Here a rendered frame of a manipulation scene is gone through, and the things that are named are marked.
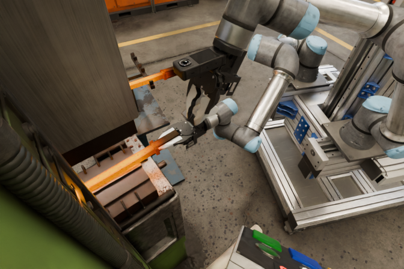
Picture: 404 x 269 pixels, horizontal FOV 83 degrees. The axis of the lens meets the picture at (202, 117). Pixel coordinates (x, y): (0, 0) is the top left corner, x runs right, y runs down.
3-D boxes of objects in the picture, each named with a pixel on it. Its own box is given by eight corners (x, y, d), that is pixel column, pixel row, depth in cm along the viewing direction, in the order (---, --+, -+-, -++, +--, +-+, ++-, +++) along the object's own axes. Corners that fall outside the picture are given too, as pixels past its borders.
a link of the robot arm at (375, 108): (372, 112, 105) (390, 90, 96) (391, 135, 96) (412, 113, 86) (347, 114, 105) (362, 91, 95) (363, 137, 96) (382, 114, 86)
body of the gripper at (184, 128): (185, 151, 87) (210, 136, 92) (183, 137, 81) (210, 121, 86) (174, 138, 91) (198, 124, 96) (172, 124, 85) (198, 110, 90)
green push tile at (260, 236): (254, 228, 66) (253, 233, 58) (279, 242, 63) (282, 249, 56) (252, 234, 65) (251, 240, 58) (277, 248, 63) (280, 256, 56)
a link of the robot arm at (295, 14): (308, -4, 54) (270, -25, 50) (329, 16, 46) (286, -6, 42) (286, 26, 59) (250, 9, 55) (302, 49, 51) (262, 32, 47)
